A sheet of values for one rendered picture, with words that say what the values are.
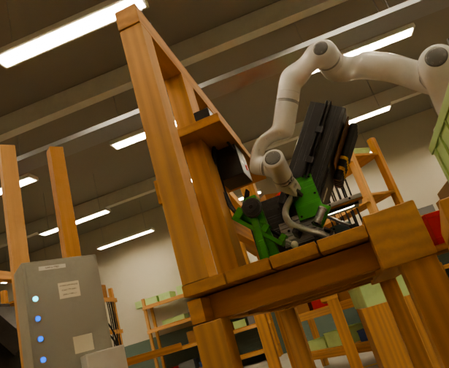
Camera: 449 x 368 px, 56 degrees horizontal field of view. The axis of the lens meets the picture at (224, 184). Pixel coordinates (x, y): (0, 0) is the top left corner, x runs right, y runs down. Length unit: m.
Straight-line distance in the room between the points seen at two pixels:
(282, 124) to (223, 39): 4.43
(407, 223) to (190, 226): 0.62
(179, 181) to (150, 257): 10.58
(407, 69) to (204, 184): 0.86
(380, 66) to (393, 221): 0.63
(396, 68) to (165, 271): 10.51
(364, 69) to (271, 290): 0.85
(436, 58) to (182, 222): 0.93
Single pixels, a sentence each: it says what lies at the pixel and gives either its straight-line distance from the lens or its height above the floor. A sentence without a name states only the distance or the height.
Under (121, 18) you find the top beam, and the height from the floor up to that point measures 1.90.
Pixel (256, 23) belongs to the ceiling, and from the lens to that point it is 6.06.
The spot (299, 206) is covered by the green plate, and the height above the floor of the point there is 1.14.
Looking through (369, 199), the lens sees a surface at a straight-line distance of 4.53.
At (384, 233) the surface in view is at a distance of 1.20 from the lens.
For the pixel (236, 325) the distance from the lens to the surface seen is 10.56.
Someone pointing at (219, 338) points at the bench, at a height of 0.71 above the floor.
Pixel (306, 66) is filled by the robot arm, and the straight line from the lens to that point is 1.67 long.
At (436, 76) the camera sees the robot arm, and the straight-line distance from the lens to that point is 1.51.
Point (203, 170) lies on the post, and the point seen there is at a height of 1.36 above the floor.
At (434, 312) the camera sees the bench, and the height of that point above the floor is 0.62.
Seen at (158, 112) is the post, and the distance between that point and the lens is 1.48.
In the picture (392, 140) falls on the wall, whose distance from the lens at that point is 11.76.
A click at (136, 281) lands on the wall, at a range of 12.01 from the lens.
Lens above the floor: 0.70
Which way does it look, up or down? 19 degrees up
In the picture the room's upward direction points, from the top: 17 degrees counter-clockwise
